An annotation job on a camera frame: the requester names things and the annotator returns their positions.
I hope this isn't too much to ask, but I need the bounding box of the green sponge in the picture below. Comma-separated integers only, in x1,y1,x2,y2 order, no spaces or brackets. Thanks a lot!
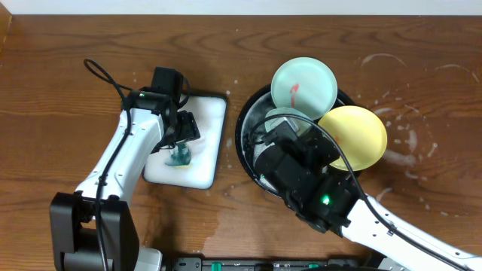
164,143,192,167

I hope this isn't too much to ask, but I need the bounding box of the light green plate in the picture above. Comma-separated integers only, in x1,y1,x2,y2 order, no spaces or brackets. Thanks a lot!
264,107,311,136
270,57,338,120

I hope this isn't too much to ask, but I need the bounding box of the yellow plate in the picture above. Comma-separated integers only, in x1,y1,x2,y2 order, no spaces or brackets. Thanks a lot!
318,105,387,171

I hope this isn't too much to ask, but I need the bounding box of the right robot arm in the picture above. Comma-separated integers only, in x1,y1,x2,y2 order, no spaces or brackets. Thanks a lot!
249,124,481,270

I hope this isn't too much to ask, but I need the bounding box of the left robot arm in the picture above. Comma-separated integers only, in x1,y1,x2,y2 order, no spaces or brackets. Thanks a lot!
50,90,200,270

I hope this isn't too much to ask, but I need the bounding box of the black rectangular foam tray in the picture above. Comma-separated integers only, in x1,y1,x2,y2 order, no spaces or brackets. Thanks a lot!
143,96,227,189

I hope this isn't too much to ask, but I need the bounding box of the round black tray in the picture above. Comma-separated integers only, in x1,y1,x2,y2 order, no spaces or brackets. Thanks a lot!
235,86,359,208

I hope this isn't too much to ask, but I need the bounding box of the right black cable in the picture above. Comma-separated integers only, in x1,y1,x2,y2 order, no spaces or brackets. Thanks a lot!
248,114,475,271

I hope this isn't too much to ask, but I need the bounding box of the black cable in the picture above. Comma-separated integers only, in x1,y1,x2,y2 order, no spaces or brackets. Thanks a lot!
248,114,475,271
83,58,191,271

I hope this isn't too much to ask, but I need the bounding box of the left black cable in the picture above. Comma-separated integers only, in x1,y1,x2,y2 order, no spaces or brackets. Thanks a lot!
83,58,191,271

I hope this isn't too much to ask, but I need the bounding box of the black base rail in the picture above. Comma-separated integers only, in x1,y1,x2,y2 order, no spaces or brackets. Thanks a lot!
161,254,385,271

